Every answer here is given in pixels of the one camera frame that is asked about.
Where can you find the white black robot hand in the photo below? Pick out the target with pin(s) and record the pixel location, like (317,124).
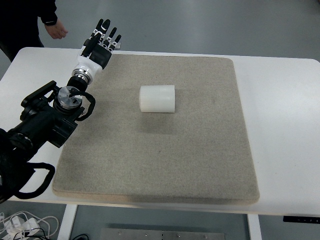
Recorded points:
(93,57)

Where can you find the white plastic cup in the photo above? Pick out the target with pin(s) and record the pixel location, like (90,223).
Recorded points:
(157,99)

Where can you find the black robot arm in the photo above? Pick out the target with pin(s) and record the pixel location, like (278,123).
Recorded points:
(51,114)

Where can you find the person's bare hand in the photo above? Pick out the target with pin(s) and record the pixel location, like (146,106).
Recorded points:
(56,31)

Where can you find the beige felt mat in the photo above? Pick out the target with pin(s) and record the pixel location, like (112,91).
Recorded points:
(200,154)

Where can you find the white table leg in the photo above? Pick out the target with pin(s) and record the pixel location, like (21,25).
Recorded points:
(67,222)

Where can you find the black table control panel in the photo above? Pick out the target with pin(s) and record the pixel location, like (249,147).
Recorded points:
(301,219)

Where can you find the metal base plate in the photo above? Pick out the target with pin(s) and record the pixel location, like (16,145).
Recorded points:
(144,234)

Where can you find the white power strip with cables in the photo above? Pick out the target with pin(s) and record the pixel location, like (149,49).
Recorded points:
(24,225)

